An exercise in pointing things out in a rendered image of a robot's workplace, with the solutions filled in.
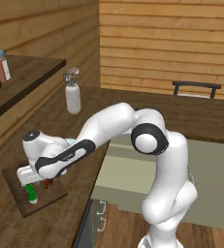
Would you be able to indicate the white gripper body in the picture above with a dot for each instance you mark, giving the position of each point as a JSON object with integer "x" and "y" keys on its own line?
{"x": 26, "y": 175}

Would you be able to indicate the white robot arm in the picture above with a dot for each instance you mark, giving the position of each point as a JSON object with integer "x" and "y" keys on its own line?
{"x": 168, "y": 180}

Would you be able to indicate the reddish brown meat piece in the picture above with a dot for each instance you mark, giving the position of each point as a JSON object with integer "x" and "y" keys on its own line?
{"x": 47, "y": 183}

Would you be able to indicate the dark wooden cutting board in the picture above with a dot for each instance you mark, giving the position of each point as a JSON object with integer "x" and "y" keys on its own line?
{"x": 48, "y": 197}

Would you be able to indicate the pale blue plate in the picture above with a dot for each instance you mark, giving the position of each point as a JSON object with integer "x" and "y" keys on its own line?
{"x": 70, "y": 141}

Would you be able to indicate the open beige drawer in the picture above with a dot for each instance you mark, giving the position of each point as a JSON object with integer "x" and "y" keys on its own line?
{"x": 210, "y": 180}

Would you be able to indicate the dark grey cupboard front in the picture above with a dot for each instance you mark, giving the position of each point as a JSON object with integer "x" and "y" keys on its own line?
{"x": 87, "y": 227}

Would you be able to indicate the white vase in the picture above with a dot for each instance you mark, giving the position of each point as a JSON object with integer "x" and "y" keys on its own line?
{"x": 73, "y": 99}

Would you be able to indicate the pink flowers bunch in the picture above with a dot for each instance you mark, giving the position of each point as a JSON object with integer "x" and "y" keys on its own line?
{"x": 71, "y": 76}

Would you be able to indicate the pink jar with blue lid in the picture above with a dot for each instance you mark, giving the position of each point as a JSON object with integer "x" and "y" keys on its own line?
{"x": 2, "y": 67}

